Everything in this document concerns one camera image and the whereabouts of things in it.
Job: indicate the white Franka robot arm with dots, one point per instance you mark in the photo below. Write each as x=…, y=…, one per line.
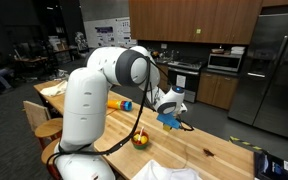
x=84, y=106

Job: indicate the stack of coloured cups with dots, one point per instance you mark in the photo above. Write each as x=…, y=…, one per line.
x=120, y=105

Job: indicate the white paper on oven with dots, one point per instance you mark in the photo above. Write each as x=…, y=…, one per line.
x=181, y=81

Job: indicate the white plastic spoon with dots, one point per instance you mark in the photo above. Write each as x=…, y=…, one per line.
x=141, y=131

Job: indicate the yellow toy fruit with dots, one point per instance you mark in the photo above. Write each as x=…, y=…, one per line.
x=144, y=139

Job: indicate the stainless steel oven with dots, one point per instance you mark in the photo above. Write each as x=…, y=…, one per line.
x=194, y=76

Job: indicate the white research poster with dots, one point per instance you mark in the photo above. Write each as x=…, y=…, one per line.
x=110, y=31

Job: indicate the brown two-door lower cabinet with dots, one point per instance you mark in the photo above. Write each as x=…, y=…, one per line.
x=217, y=90

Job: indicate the green sticky note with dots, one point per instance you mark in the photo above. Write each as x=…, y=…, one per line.
x=198, y=31

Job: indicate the brown bowl on microwave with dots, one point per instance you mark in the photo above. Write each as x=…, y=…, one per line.
x=217, y=51

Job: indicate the brown upper cabinets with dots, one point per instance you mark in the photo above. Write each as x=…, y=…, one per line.
x=190, y=20

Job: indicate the silver microwave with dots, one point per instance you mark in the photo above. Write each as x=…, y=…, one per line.
x=224, y=62

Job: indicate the white cloth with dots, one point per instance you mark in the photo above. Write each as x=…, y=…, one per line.
x=164, y=172

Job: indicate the beige cloth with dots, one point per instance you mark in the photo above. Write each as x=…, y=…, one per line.
x=55, y=89

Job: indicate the brown toy cockroach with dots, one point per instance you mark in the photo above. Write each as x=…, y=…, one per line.
x=208, y=152

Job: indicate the white plate stack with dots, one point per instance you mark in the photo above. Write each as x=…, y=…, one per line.
x=238, y=50

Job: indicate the round wooden stool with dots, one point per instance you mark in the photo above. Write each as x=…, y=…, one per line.
x=49, y=126
x=49, y=153

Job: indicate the wooden chair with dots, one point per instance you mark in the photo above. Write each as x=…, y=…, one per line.
x=35, y=115

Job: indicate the yellow black hazard tape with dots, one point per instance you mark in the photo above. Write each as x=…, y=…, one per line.
x=245, y=142

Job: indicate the stainless steel refrigerator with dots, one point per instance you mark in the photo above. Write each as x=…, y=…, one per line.
x=270, y=76

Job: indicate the black box with label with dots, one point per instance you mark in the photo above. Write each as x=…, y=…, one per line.
x=274, y=166

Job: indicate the small brown upper cabinet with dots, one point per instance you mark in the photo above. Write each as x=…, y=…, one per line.
x=282, y=2

